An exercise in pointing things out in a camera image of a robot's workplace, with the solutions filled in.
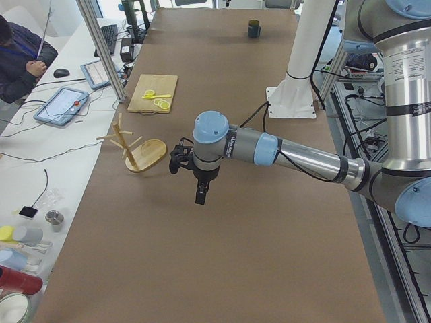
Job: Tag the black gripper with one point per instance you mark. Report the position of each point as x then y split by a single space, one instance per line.
205 175

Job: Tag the dark teal mug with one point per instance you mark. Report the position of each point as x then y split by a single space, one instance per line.
254 28

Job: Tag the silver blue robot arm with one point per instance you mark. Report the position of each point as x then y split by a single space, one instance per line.
401 184

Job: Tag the wooden cup storage rack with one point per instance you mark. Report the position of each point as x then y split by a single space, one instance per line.
138 156

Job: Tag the small steel cup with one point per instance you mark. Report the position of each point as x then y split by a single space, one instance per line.
55 219

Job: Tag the grey cylinder cup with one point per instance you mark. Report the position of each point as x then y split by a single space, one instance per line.
29 236

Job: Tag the yellow cup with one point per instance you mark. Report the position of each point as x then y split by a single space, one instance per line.
6 233

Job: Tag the light blue cup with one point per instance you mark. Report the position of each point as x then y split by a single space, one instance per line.
13 259

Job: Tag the yellow plastic knife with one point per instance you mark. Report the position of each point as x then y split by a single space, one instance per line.
159 96

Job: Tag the bamboo cutting board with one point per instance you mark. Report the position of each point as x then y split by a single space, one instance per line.
161 84

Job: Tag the lemon slice single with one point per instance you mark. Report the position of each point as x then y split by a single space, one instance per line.
149 93

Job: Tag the black power adapter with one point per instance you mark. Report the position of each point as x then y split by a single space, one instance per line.
127 50

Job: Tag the blue teach pendant far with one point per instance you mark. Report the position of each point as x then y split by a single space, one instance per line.
95 74

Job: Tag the blue teach pendant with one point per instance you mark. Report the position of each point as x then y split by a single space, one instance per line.
95 74
62 107

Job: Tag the blue teach pendant near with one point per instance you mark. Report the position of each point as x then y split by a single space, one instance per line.
62 107

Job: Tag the black square pad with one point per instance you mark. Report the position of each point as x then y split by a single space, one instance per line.
28 212

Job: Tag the black keyboard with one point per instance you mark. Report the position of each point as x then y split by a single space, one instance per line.
109 33

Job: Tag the black computer mouse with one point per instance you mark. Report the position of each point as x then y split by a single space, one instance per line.
59 73

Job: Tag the red thermos bottle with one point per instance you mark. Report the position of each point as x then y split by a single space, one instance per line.
19 282

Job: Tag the seated person dark jacket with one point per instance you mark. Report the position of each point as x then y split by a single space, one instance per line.
25 58

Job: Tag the white green bowl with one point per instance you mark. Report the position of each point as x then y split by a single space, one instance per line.
15 308

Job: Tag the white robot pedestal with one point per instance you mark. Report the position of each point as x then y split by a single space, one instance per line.
292 98

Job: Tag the aluminium frame post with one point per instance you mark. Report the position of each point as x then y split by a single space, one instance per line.
88 14

